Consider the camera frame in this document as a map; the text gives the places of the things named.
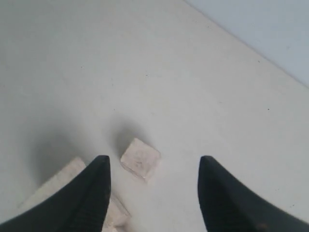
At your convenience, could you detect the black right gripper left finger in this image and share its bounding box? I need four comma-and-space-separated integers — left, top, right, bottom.
0, 155, 111, 232

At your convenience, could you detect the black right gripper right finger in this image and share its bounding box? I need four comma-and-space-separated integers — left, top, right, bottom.
197, 156, 309, 232

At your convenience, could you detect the third largest wooden cube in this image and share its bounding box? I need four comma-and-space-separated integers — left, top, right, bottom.
17, 156, 87, 210

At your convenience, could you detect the second largest wooden cube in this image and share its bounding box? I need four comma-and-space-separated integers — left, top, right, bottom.
102, 192, 131, 232

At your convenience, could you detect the smallest wooden cube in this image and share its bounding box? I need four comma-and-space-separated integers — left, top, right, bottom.
120, 138, 161, 183

